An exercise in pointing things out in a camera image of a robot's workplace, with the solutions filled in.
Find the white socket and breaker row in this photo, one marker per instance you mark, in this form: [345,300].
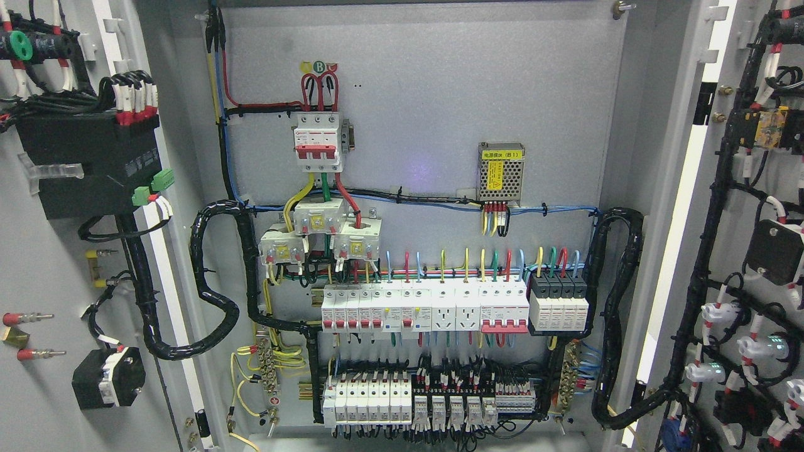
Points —
[486,306]

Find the relay terminal row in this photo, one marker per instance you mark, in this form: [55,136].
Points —
[461,399]

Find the green indicator lamp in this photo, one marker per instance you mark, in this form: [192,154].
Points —
[15,45]

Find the white red main breaker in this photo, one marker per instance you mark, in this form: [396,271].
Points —
[319,141]

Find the black digital power meter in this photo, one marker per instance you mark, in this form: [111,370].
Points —
[97,166]

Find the metal mesh power supply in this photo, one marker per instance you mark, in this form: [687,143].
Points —
[501,167]

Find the white small breaker row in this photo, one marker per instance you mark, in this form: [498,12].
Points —
[383,307]

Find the red terminal post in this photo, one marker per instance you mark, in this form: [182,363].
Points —
[13,336]

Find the black surge protector module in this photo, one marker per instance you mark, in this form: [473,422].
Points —
[558,306]

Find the grey cabinet door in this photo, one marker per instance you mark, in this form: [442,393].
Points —
[44,269]
[711,93]

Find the white lower breaker row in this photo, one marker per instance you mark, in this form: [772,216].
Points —
[375,398]

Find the white current transformer cluster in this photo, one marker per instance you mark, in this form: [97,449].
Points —
[320,224]

